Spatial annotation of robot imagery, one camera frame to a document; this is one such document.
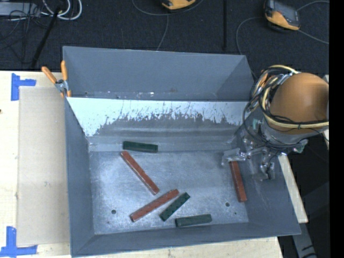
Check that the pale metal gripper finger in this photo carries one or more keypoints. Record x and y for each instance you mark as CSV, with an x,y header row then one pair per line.
x,y
234,152
229,160

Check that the red-brown flat block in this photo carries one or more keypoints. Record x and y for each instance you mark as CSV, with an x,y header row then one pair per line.
x,y
238,183
139,172
154,205

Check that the grey metal bin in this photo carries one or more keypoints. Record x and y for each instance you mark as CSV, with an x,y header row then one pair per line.
x,y
172,171

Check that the dark green flat block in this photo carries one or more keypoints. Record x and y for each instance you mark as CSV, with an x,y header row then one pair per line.
x,y
174,206
140,146
193,220

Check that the pale wood flat board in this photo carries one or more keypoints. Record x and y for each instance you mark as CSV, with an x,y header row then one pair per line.
x,y
43,165

